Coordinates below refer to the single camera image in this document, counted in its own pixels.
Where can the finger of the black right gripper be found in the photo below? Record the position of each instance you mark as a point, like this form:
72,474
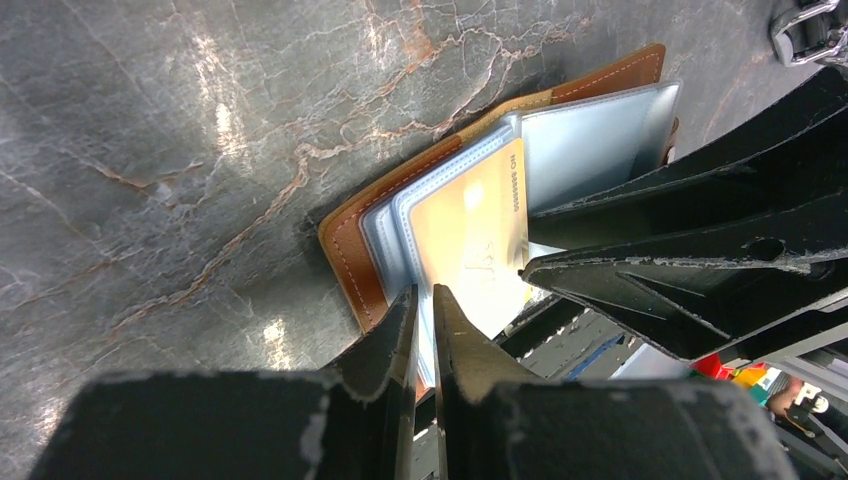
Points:
746,290
790,160

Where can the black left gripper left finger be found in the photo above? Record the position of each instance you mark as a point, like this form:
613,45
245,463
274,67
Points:
370,418

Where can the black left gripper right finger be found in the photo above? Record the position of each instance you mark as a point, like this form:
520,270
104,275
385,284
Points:
469,367

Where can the gold credit card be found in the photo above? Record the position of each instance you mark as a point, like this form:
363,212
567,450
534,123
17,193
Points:
470,233

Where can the brown leather card holder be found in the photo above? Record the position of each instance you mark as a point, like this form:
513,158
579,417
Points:
581,137

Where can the black poker chip case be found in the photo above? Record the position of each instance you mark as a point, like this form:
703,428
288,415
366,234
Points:
811,32

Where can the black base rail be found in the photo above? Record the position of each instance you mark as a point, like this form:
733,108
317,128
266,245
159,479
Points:
554,338

